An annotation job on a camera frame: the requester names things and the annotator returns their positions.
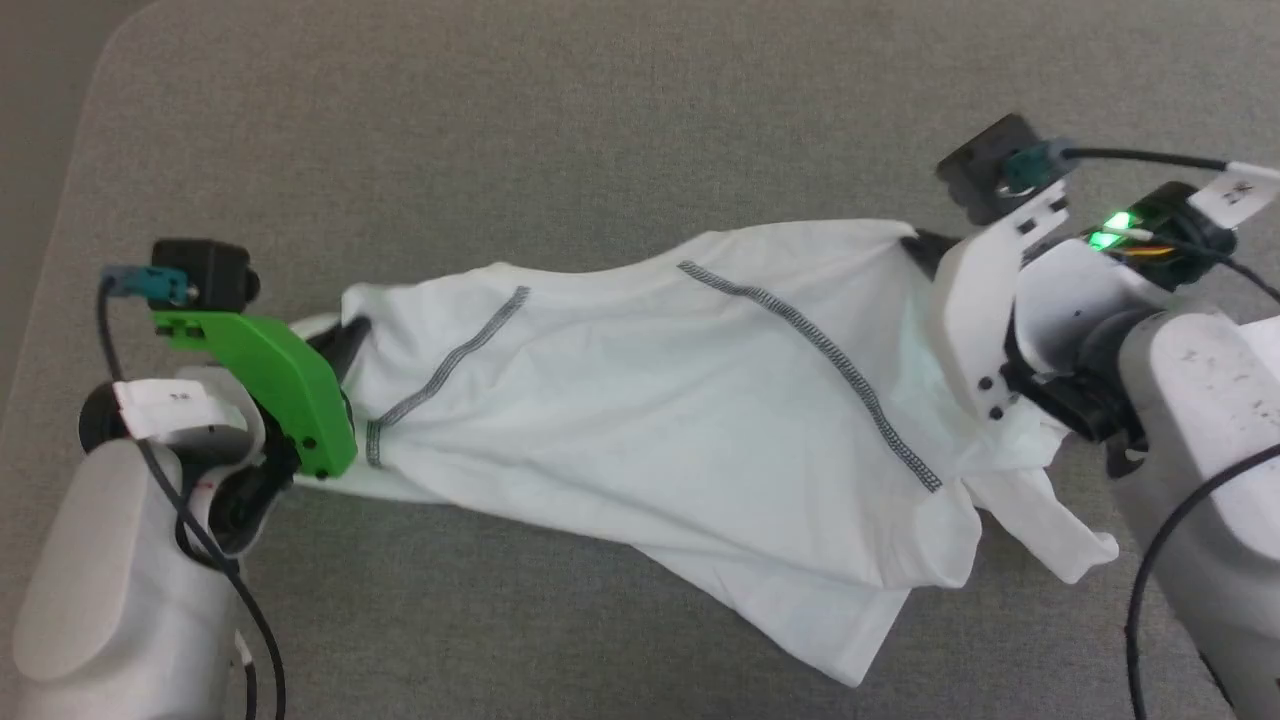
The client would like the white right cable tag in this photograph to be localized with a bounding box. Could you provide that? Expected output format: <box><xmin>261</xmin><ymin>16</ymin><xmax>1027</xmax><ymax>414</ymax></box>
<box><xmin>1188</xmin><ymin>163</ymin><xmax>1280</xmax><ymax>228</ymax></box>

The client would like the white left cable tag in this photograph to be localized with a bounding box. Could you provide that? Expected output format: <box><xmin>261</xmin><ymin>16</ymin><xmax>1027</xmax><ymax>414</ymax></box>
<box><xmin>113</xmin><ymin>378</ymin><xmax>238</xmax><ymax>442</ymax></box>

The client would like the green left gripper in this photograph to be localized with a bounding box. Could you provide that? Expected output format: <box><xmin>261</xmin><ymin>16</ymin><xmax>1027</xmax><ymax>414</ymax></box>
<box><xmin>150</xmin><ymin>310</ymin><xmax>372</xmax><ymax>480</ymax></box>

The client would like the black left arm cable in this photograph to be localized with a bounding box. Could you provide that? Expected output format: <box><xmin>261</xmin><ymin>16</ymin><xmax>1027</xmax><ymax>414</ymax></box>
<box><xmin>98</xmin><ymin>264</ymin><xmax>289</xmax><ymax>720</ymax></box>

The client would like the white shirt with grey stitching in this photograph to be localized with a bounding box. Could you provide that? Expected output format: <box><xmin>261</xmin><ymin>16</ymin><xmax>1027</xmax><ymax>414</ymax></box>
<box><xmin>289</xmin><ymin>219</ymin><xmax>1120</xmax><ymax>690</ymax></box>

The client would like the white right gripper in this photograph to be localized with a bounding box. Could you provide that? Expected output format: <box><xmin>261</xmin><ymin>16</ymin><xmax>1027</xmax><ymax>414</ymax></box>
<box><xmin>899</xmin><ymin>184</ymin><xmax>1071</xmax><ymax>423</ymax></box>

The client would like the white cable tag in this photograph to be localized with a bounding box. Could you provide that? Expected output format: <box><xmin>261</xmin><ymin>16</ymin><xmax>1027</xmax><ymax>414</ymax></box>
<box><xmin>113</xmin><ymin>378</ymin><xmax>238</xmax><ymax>442</ymax></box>
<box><xmin>1188</xmin><ymin>163</ymin><xmax>1280</xmax><ymax>228</ymax></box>

